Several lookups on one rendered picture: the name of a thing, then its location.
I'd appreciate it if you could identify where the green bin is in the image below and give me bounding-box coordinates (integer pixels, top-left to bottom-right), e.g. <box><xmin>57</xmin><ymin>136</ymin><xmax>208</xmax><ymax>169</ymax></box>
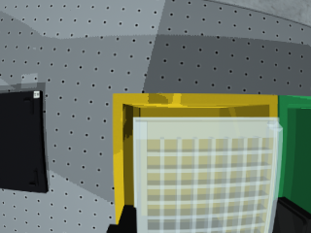
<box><xmin>278</xmin><ymin>95</ymin><xmax>311</xmax><ymax>214</ymax></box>

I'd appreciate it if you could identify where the yellow open-top bin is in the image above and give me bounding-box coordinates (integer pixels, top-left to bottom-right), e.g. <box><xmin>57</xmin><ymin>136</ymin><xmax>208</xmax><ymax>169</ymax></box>
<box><xmin>113</xmin><ymin>93</ymin><xmax>278</xmax><ymax>224</ymax></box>

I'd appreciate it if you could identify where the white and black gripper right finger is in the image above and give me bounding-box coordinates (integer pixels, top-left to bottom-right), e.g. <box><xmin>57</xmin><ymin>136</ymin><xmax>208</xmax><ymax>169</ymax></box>
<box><xmin>272</xmin><ymin>197</ymin><xmax>311</xmax><ymax>233</ymax></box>

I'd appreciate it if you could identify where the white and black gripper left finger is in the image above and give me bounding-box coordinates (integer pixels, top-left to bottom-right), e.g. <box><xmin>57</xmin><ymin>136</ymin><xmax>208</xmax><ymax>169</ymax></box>
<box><xmin>106</xmin><ymin>205</ymin><xmax>137</xmax><ymax>233</ymax></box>

